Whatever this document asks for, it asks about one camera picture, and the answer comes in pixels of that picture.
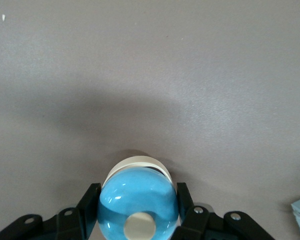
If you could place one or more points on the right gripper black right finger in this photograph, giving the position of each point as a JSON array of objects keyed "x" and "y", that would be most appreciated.
[{"x": 202, "y": 225}]

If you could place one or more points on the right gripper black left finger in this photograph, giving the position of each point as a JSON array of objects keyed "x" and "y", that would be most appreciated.
[{"x": 70, "y": 225}]

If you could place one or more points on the blue dome call bell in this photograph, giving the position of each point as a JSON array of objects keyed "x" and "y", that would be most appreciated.
[{"x": 137, "y": 192}]

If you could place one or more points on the large table cover mat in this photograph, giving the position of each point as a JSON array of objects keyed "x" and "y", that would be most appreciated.
[{"x": 150, "y": 75}]

